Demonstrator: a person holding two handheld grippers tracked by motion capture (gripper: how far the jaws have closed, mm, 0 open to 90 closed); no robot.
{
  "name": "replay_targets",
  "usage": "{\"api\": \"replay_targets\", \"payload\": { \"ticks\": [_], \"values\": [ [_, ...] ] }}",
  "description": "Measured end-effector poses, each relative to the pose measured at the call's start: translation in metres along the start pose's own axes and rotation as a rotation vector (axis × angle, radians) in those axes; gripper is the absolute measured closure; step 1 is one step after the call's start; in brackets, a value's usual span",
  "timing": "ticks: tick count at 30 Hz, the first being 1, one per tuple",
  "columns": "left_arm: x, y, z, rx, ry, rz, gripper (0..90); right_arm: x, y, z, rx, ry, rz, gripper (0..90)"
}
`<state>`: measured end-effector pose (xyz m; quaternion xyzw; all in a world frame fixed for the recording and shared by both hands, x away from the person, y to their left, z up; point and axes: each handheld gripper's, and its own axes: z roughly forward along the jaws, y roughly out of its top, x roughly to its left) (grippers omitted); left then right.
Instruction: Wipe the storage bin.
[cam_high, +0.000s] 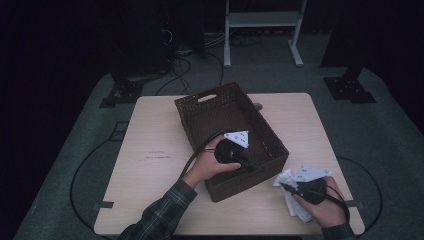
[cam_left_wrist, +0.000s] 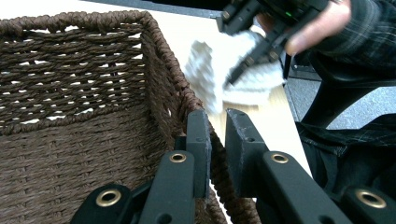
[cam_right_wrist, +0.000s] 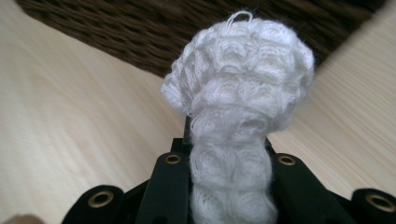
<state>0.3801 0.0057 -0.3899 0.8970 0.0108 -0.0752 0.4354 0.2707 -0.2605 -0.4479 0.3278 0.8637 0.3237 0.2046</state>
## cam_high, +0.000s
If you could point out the brown woven basket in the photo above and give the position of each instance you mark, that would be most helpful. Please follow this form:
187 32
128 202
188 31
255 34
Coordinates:
216 116

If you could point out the person's left hand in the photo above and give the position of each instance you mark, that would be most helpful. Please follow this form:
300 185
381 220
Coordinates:
203 166

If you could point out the white metal frame stand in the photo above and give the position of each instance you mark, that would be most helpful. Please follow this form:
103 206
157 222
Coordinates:
260 19

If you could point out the dark grey tape strip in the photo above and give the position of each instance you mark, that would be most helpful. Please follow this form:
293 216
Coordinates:
104 204
353 203

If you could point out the person's right hand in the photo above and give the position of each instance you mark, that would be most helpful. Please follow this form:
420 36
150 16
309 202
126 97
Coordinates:
330 213

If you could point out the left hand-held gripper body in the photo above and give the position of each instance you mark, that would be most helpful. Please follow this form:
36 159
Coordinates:
238 138

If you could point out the black metal stand base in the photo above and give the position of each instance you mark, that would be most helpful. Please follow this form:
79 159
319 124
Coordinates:
125 90
348 88

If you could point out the dark upright cabinet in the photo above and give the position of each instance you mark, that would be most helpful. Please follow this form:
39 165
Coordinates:
143 40

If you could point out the white waffle cloth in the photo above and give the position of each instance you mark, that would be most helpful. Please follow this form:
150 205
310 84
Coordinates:
298 210

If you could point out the grey round table grommet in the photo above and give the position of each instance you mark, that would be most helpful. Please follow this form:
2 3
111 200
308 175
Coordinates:
258 106

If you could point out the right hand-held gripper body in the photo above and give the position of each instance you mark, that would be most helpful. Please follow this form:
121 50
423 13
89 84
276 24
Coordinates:
310 172

